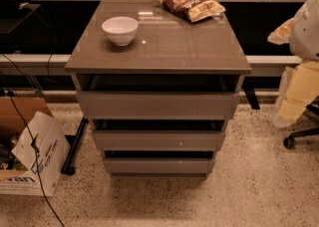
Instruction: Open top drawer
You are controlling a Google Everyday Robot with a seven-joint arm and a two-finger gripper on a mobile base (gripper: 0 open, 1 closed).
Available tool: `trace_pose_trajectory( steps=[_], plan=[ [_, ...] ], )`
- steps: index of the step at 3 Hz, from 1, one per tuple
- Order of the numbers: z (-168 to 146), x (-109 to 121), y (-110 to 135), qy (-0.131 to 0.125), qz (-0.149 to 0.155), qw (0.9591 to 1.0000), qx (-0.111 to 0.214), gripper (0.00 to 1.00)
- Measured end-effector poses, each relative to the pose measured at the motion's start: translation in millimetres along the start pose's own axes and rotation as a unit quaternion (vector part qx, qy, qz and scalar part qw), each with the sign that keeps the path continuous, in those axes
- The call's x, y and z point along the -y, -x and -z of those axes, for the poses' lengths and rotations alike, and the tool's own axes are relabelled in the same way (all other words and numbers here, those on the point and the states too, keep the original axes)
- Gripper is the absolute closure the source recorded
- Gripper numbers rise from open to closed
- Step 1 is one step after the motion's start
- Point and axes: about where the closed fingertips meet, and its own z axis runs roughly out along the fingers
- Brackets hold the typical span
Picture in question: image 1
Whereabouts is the grey drawer cabinet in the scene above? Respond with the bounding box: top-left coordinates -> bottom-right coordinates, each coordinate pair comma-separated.
65,0 -> 251,177

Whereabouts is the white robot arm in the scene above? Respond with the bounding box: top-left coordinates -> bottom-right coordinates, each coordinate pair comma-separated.
268,0 -> 319,127

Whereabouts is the black right table leg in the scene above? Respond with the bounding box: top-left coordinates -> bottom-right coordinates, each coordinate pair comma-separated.
243,87 -> 260,110

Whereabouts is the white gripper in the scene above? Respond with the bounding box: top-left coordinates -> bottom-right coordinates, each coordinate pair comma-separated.
272,61 -> 319,127

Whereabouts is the grey bottom drawer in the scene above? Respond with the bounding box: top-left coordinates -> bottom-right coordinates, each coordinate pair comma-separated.
103,158 -> 215,174

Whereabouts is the grey drawer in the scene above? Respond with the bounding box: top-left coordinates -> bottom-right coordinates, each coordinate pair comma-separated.
93,130 -> 225,151
77,92 -> 238,120
103,158 -> 215,174

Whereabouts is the open cardboard box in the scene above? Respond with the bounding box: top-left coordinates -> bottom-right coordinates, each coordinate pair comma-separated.
0,97 -> 70,197

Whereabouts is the black table leg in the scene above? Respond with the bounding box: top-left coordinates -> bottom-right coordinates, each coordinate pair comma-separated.
61,117 -> 88,175
243,87 -> 260,110

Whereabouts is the brown chip bag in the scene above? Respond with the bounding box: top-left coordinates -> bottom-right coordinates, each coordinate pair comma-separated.
157,0 -> 225,23

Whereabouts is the black office chair base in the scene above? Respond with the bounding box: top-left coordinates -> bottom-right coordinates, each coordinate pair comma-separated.
283,105 -> 319,149

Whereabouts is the white ceramic bowl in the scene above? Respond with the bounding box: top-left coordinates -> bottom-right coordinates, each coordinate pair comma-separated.
102,17 -> 139,46

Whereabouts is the grey top drawer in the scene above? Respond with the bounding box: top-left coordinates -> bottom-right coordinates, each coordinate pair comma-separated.
77,92 -> 238,120

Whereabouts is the black cable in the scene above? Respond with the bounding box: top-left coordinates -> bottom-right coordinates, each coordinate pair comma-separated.
0,53 -> 66,227

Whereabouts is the grey middle drawer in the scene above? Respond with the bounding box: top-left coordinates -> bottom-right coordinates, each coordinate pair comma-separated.
93,130 -> 225,151

